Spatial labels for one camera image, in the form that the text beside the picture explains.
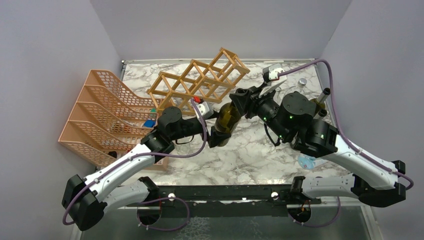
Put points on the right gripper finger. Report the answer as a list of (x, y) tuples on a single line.
[(239, 101), (251, 92)]

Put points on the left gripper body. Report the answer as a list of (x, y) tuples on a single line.
[(189, 128)]

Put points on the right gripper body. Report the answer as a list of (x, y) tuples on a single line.
[(265, 108)]

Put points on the dark green wine bottle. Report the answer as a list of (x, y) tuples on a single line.
[(228, 119)]

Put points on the wooden wine rack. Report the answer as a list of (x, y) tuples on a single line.
[(210, 82)]

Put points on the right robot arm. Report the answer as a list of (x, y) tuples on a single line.
[(293, 121)]

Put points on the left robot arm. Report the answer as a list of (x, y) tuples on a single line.
[(86, 200)]

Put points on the clear bottle silver cap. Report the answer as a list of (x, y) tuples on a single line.
[(298, 87)]

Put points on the green wine bottle rear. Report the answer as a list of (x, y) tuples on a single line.
[(320, 100)]

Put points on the green wine bottle front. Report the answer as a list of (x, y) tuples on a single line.
[(321, 114)]

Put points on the peach plastic file rack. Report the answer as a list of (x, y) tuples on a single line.
[(106, 120)]

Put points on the blue small object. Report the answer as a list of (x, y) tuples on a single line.
[(150, 123)]

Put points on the peach desk organizer tray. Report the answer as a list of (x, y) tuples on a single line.
[(161, 165)]

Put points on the blue white packaged item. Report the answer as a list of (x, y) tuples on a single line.
[(309, 162)]

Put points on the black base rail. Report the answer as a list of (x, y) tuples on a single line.
[(214, 201)]

